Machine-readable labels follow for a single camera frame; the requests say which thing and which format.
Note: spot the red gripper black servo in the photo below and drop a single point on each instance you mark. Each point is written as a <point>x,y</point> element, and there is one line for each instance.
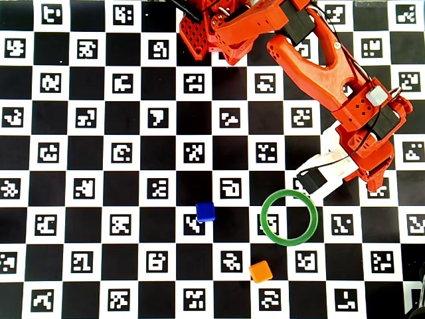
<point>374,180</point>

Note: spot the orange plastic cube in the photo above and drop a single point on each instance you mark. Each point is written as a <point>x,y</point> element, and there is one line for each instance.
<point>261,272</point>

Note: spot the blue plastic cube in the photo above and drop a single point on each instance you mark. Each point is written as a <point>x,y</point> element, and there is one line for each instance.
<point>206,212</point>

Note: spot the red robot arm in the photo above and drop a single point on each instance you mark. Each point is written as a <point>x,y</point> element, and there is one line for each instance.
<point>308,73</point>

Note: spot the red perforated robot base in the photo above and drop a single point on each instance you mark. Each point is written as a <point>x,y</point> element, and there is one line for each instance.
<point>194,36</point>

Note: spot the translucent tape strip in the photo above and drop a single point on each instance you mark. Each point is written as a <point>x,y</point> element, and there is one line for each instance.
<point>370,3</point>

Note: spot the black white checkerboard marker mat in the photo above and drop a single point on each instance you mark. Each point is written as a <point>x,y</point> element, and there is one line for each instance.
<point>99,166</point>

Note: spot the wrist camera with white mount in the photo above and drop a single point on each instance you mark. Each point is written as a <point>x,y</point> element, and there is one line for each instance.
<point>335,176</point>

